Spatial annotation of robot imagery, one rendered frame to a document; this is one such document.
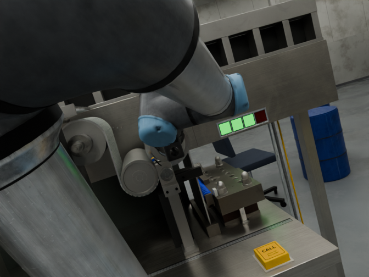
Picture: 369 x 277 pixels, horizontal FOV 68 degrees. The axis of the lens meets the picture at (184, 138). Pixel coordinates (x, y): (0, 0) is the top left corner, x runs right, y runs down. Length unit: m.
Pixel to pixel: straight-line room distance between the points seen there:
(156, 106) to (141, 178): 0.43
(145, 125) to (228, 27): 0.89
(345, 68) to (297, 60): 10.28
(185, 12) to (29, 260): 0.23
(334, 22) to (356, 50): 1.27
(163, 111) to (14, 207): 0.34
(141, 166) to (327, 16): 11.02
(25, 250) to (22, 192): 0.05
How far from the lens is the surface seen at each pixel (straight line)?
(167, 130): 0.51
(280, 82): 1.40
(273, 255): 0.81
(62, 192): 0.25
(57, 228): 0.25
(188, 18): 0.20
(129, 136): 1.22
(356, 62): 11.90
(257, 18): 1.40
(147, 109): 0.54
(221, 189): 0.95
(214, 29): 1.31
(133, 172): 0.91
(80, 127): 0.91
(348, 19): 11.93
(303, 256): 0.84
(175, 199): 0.89
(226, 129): 1.28
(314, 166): 1.73
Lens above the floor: 1.39
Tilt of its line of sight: 9 degrees down
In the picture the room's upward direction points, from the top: 17 degrees counter-clockwise
